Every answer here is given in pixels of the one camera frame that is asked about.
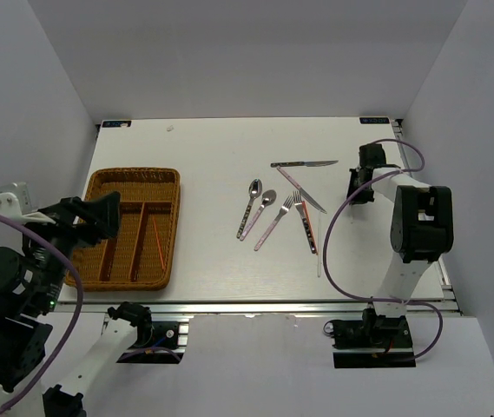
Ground pink handled spoon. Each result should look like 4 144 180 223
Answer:
239 189 277 242

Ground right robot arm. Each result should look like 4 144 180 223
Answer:
347 141 454 347

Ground pink handled fork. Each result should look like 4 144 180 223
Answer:
254 195 293 252

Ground brown wicker cutlery tray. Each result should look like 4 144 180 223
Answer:
72 167 181 292

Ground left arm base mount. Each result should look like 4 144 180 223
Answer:
99 301 183 364

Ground orange chopstick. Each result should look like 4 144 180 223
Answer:
153 217 166 271
302 200 318 255

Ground orange chopstick under fork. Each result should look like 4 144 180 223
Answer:
302 200 318 255

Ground dark handled table knife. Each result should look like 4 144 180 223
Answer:
270 160 338 168

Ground right blue table label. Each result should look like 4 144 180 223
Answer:
359 116 390 124

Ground dark handled spoon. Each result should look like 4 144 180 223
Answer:
236 178 263 239

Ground dark handled fork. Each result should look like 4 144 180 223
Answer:
293 190 315 255

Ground pink handled table knife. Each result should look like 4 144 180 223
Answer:
276 167 326 214

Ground left blue table label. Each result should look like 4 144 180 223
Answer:
101 120 132 129

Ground blue table label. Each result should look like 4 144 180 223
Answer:
101 120 132 129
359 116 390 124

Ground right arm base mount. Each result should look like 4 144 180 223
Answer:
323 317 416 369

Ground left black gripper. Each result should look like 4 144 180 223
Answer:
23 187 122 308

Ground aluminium table rail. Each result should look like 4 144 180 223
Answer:
391 119 463 318

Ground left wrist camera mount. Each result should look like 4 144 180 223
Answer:
0 182 56 225

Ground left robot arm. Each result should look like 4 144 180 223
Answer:
0 190 153 416

